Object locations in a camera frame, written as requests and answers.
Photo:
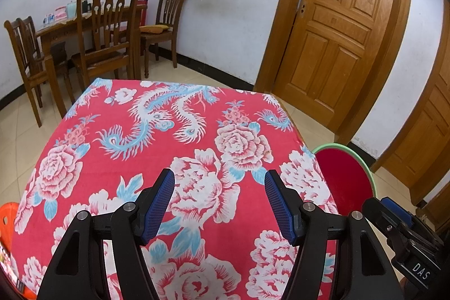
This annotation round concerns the pink tissue pack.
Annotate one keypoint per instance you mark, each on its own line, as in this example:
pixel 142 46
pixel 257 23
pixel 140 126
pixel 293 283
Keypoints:
pixel 60 12

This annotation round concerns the pale green jar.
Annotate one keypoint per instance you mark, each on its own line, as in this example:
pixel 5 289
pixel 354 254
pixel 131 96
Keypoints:
pixel 71 9

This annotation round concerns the blue white packet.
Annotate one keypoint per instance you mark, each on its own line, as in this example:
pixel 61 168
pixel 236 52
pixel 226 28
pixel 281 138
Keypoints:
pixel 47 19

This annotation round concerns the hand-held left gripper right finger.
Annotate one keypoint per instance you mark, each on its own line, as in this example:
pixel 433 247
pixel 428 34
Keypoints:
pixel 279 212

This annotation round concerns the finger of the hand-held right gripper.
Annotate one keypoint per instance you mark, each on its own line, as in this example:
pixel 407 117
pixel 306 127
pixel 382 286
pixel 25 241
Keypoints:
pixel 399 210
pixel 381 219

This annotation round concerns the panelled wooden door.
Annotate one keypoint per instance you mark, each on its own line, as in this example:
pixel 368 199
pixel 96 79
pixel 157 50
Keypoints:
pixel 337 33
pixel 422 131

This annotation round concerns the yellow seat cushion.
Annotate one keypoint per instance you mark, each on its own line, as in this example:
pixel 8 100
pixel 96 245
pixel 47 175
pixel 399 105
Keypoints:
pixel 154 28

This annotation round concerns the black cup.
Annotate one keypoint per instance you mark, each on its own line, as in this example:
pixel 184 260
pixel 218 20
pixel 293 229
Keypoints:
pixel 86 6

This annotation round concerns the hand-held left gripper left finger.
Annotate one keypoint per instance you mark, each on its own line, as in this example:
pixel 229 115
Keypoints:
pixel 154 212

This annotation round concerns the metal door lock plate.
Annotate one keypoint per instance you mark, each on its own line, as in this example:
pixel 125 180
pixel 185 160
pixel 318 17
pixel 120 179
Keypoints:
pixel 302 6

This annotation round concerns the wooden door frame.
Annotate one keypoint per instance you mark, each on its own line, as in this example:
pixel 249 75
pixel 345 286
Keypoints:
pixel 272 50

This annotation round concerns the red stool green rim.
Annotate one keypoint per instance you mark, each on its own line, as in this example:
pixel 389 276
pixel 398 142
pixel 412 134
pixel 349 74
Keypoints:
pixel 341 177

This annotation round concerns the orange plastic stool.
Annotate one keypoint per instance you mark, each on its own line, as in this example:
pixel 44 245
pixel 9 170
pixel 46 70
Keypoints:
pixel 7 226

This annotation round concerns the red floral tablecloth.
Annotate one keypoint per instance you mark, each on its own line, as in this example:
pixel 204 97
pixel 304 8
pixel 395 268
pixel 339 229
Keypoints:
pixel 211 187

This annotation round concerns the wooden dining table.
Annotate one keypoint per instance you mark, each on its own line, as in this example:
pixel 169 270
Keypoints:
pixel 58 31

